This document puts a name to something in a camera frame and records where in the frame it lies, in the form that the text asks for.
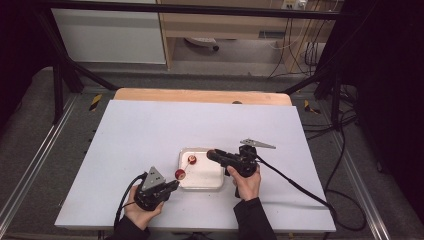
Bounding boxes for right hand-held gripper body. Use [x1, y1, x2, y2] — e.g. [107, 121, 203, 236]
[229, 138, 277, 179]

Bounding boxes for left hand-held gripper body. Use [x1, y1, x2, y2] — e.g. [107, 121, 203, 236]
[133, 165, 175, 212]

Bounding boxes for white square tray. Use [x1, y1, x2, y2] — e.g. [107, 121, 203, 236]
[177, 147, 226, 191]

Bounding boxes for thin wooden skewer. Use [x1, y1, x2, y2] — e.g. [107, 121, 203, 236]
[175, 156, 195, 184]

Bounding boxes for person's left hand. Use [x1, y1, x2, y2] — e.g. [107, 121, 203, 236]
[124, 184, 165, 231]

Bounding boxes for person's right hand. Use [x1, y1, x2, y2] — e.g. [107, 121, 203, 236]
[226, 164, 262, 202]

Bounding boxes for wooden table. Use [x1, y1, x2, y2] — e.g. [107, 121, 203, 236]
[113, 87, 294, 107]

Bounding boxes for black metal stand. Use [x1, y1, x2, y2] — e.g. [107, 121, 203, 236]
[33, 6, 120, 125]
[283, 19, 348, 132]

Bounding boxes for grey chair base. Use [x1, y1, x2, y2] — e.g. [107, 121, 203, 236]
[183, 36, 221, 52]

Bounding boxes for light wooden desk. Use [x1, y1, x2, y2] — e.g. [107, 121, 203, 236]
[156, 0, 344, 73]

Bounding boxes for black metal crossbar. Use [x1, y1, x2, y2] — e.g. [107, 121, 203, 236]
[39, 0, 348, 21]

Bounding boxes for white cabinet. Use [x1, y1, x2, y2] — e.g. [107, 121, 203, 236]
[51, 0, 167, 65]

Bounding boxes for white power strip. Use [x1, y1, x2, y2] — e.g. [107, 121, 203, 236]
[281, 0, 308, 11]

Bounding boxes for black curtain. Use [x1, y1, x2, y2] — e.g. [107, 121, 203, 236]
[0, 0, 56, 129]
[339, 0, 424, 218]

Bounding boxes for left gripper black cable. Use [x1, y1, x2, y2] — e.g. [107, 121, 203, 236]
[113, 171, 148, 232]

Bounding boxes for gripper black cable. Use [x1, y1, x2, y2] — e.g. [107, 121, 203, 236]
[113, 171, 148, 232]
[254, 154, 368, 232]

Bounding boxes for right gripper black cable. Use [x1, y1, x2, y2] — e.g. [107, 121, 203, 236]
[254, 154, 368, 232]

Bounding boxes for black floor cables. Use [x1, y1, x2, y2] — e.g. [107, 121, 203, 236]
[301, 83, 360, 141]

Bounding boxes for aluminium floor rail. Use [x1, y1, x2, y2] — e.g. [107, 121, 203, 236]
[0, 94, 80, 228]
[328, 129, 392, 240]

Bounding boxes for hanging cable bundle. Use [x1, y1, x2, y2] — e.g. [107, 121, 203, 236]
[267, 0, 344, 80]

